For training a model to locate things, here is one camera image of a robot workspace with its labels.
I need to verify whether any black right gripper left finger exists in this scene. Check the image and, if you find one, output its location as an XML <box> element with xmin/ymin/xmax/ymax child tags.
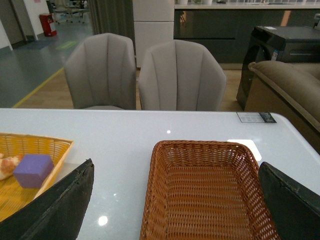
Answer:
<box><xmin>0</xmin><ymin>159</ymin><xmax>95</xmax><ymax>240</ymax></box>

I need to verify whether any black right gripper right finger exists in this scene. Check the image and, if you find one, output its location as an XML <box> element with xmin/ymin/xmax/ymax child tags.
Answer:
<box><xmin>258</xmin><ymin>161</ymin><xmax>320</xmax><ymax>240</ymax></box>

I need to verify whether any yellow woven basket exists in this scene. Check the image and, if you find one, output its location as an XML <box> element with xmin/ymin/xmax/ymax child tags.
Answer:
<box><xmin>0</xmin><ymin>133</ymin><xmax>74</xmax><ymax>221</ymax></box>

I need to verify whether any brown wicker basket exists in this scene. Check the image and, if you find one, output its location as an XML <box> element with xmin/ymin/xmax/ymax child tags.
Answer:
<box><xmin>139</xmin><ymin>140</ymin><xmax>280</xmax><ymax>240</ymax></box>

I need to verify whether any purple block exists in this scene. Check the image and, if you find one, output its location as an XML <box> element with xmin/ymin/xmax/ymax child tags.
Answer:
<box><xmin>13</xmin><ymin>154</ymin><xmax>54</xmax><ymax>189</ymax></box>

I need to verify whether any toy croissant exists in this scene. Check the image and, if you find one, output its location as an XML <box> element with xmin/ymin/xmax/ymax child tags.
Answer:
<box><xmin>0</xmin><ymin>153</ymin><xmax>24</xmax><ymax>181</ymax></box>

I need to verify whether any table label sticker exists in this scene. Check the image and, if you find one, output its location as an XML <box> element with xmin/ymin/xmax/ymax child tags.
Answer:
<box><xmin>237</xmin><ymin>112</ymin><xmax>276</xmax><ymax>123</ymax></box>

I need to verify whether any brown sofa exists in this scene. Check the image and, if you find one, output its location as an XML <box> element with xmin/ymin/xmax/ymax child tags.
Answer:
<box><xmin>244</xmin><ymin>60</ymin><xmax>320</xmax><ymax>152</ymax></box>

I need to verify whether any left grey chair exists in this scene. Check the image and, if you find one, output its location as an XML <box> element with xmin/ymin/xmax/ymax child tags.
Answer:
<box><xmin>64</xmin><ymin>33</ymin><xmax>137</xmax><ymax>110</ymax></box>

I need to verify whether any grey chair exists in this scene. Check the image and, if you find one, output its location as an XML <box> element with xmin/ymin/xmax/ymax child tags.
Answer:
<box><xmin>138</xmin><ymin>40</ymin><xmax>228</xmax><ymax>112</ymax></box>
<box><xmin>64</xmin><ymin>33</ymin><xmax>137</xmax><ymax>110</ymax></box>

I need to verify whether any black washing machine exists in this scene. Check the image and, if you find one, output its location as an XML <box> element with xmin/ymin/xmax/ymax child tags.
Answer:
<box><xmin>236</xmin><ymin>26</ymin><xmax>320</xmax><ymax>109</ymax></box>

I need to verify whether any right grey chair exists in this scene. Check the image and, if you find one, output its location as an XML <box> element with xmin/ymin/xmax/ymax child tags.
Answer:
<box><xmin>138</xmin><ymin>40</ymin><xmax>228</xmax><ymax>112</ymax></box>

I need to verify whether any red bin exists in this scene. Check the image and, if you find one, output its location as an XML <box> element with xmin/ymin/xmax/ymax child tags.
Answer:
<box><xmin>39</xmin><ymin>13</ymin><xmax>57</xmax><ymax>37</ymax></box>

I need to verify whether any dark counter cabinet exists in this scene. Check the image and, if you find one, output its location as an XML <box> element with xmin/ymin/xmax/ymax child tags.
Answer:
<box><xmin>173</xmin><ymin>3</ymin><xmax>320</xmax><ymax>64</ymax></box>

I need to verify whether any grey curtain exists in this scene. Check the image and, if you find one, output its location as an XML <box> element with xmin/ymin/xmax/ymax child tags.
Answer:
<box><xmin>87</xmin><ymin>0</ymin><xmax>135</xmax><ymax>42</ymax></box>

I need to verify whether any white pillar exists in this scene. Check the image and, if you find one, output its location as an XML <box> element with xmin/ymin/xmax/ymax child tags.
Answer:
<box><xmin>132</xmin><ymin>0</ymin><xmax>175</xmax><ymax>68</ymax></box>

